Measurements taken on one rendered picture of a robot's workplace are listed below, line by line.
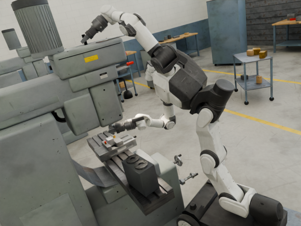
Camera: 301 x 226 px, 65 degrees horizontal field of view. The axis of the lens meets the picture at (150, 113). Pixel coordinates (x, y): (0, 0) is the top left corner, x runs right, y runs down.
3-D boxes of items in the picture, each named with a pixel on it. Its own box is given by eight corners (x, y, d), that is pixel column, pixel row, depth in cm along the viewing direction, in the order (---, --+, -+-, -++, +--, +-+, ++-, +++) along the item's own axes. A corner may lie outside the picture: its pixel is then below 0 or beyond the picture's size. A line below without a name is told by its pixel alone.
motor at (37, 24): (61, 49, 163) (43, -1, 150) (67, 50, 146) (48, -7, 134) (31, 58, 155) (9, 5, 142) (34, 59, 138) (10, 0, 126)
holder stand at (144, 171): (140, 174, 175) (135, 151, 167) (160, 187, 158) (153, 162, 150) (127, 182, 169) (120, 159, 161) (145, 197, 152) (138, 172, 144)
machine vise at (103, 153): (129, 139, 227) (126, 129, 222) (137, 145, 214) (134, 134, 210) (96, 156, 212) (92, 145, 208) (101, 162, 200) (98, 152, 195)
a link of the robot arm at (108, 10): (106, 21, 162) (116, 23, 153) (97, 10, 156) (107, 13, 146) (112, 14, 163) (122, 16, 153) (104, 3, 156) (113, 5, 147)
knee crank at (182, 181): (195, 173, 232) (195, 168, 229) (199, 176, 227) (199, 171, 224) (178, 184, 223) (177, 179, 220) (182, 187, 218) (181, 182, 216)
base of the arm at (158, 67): (183, 63, 147) (172, 57, 155) (177, 46, 138) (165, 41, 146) (166, 78, 145) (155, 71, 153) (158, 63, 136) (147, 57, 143)
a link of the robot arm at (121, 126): (114, 119, 190) (128, 115, 191) (117, 130, 194) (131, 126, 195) (114, 126, 179) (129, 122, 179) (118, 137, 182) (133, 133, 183)
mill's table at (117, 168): (108, 136, 260) (106, 130, 257) (175, 197, 158) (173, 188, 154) (88, 145, 251) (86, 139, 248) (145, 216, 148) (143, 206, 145)
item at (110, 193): (142, 158, 230) (139, 147, 225) (161, 174, 201) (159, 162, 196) (94, 183, 210) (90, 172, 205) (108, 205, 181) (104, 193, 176)
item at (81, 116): (91, 117, 188) (80, 86, 178) (101, 126, 168) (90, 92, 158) (67, 127, 181) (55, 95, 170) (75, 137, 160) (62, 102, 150)
